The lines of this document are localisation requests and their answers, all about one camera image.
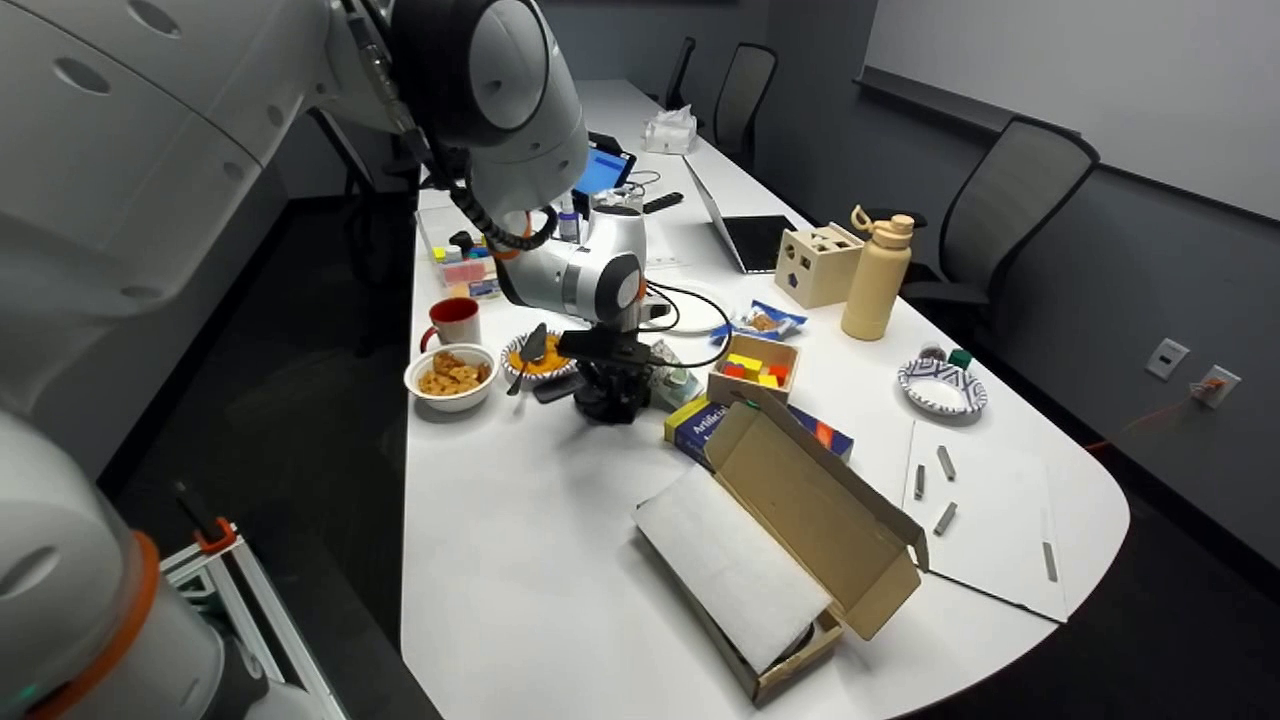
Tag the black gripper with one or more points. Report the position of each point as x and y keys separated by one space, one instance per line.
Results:
x=616 y=356

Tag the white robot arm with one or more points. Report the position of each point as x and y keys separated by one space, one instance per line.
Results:
x=494 y=81

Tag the white printed cup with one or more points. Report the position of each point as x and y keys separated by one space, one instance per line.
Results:
x=679 y=387

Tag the metal spoon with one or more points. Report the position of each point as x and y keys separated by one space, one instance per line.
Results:
x=532 y=346

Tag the small patterned bowl orange food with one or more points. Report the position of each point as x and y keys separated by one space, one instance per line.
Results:
x=517 y=363

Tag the white bowl of pretzels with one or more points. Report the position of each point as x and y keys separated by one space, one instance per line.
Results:
x=449 y=379

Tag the small cardboard box coloured blocks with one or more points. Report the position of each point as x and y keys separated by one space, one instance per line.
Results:
x=781 y=363

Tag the red mug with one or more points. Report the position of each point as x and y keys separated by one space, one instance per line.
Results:
x=458 y=327

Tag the blue snack packet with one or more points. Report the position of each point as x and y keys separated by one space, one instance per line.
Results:
x=775 y=322

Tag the small bottle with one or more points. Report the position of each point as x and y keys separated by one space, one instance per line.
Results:
x=568 y=220

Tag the pink container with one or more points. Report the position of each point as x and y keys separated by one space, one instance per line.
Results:
x=466 y=278

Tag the white box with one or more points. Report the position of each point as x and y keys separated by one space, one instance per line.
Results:
x=624 y=200

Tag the black marker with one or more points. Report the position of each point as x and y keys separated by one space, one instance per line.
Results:
x=661 y=200

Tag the white foam sheet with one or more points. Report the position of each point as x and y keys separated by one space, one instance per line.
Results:
x=734 y=567

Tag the grey laptop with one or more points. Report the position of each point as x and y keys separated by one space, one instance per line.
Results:
x=762 y=243

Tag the tablet with blue screen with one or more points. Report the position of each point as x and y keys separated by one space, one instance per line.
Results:
x=601 y=170

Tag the open cardboard box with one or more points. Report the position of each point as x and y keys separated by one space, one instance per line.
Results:
x=812 y=514

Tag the wooden shape sorter cube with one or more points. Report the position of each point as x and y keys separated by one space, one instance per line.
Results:
x=816 y=265

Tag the clear plastic bag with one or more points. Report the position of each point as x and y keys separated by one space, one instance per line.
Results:
x=671 y=130

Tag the beige water bottle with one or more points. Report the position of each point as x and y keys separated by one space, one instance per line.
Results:
x=875 y=284

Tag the grey metal peg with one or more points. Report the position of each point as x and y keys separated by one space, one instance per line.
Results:
x=944 y=518
x=944 y=461
x=917 y=481
x=1050 y=563

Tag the grey office chair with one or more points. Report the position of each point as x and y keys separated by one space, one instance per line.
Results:
x=743 y=101
x=1015 y=200

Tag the black office chair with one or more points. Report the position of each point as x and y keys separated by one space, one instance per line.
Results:
x=680 y=71

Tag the small green item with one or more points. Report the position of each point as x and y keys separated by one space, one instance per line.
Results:
x=963 y=356

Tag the white paper sheet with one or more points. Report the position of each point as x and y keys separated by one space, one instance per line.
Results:
x=1003 y=505

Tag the whiteboard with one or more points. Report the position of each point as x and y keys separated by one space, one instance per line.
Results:
x=1093 y=66

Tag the white metal frame stand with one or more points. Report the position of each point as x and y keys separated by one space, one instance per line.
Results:
x=227 y=567

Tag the white wall outlet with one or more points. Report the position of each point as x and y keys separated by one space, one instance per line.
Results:
x=1215 y=387
x=1171 y=356

